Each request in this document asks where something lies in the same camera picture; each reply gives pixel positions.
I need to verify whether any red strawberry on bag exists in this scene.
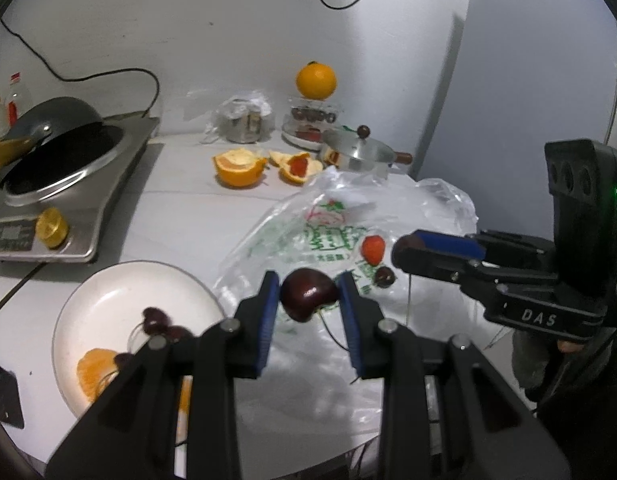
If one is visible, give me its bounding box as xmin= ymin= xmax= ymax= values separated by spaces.
xmin=361 ymin=235 xmax=386 ymax=266

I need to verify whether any whole orange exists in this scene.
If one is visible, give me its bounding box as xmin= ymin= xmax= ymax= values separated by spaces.
xmin=295 ymin=62 xmax=338 ymax=101

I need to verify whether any white ceramic plate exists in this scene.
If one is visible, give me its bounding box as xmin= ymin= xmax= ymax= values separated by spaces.
xmin=51 ymin=260 xmax=227 ymax=446

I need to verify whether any peeled mandarin segment cluster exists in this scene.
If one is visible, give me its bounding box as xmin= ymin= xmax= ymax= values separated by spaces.
xmin=76 ymin=348 xmax=118 ymax=403

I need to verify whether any black power cable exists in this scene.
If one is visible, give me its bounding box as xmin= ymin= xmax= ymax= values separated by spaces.
xmin=0 ymin=18 xmax=161 ymax=116

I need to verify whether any dark red cherry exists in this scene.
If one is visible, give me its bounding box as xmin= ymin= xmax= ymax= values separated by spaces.
xmin=279 ymin=268 xmax=340 ymax=323

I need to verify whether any orange mandarin segment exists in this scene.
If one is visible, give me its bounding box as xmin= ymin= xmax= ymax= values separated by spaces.
xmin=179 ymin=376 xmax=192 ymax=414

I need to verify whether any steel pot with lid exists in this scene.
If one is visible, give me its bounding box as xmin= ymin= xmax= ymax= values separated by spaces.
xmin=319 ymin=125 xmax=414 ymax=179

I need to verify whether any silver induction cooker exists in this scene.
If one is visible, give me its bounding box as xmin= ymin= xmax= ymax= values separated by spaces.
xmin=0 ymin=117 xmax=160 ymax=263

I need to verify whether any black wok pan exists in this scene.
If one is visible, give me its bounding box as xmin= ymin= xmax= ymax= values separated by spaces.
xmin=0 ymin=96 xmax=123 ymax=195

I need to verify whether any orange peel with strawberry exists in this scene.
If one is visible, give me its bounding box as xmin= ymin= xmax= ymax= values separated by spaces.
xmin=268 ymin=151 xmax=324 ymax=185

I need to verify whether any glass jar with cherries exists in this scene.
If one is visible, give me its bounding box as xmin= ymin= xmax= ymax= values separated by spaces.
xmin=281 ymin=96 xmax=342 ymax=152

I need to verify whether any orange peel half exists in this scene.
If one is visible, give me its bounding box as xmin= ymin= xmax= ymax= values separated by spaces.
xmin=212 ymin=148 xmax=267 ymax=188

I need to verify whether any clear printed plastic bag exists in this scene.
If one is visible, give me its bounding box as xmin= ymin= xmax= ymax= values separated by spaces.
xmin=213 ymin=170 xmax=494 ymax=434

